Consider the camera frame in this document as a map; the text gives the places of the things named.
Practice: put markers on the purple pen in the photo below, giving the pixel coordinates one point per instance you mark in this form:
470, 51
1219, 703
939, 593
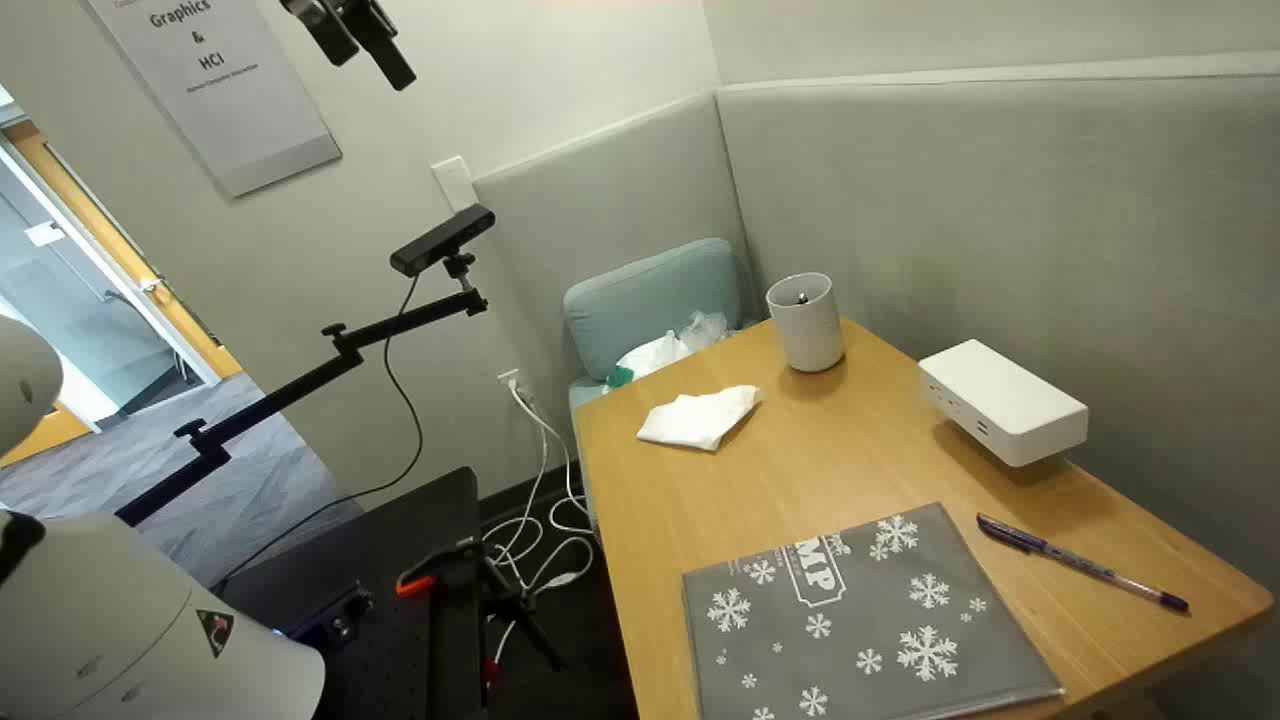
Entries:
1067, 563

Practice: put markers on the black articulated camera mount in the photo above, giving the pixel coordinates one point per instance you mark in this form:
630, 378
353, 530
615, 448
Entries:
400, 320

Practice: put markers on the black low platform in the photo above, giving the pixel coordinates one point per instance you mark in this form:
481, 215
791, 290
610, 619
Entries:
384, 533

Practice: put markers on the white wall outlet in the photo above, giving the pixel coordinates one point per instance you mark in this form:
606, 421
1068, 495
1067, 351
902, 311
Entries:
512, 383

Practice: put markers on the teal upholstered chair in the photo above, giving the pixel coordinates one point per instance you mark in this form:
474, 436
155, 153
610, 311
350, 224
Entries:
643, 297

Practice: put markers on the grey cylindrical cup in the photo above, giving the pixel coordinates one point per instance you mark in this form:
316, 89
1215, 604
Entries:
806, 331

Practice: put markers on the wooden window frame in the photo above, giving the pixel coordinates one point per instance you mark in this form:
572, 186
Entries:
132, 255

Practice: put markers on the grey snowflake placemat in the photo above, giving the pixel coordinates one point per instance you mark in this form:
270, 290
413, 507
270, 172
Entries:
864, 627

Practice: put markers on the black stereo camera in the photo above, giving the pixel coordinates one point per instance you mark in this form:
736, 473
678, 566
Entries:
440, 241

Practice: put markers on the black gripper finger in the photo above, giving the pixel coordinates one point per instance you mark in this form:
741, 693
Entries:
384, 44
324, 28

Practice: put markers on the white rectangular box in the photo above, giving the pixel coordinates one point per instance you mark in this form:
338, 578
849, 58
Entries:
1002, 403

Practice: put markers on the white wall poster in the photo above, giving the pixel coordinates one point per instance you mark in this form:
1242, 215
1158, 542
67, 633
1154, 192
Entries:
225, 95

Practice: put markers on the white cloth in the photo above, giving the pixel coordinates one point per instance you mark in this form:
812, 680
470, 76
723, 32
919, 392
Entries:
700, 418

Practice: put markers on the white wall switch plate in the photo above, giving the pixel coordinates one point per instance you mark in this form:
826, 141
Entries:
454, 180

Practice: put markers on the white plastic bag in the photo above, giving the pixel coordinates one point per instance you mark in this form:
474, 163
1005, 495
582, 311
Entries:
660, 353

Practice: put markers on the black tripod stand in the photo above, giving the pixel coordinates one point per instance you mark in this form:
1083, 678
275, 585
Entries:
512, 601

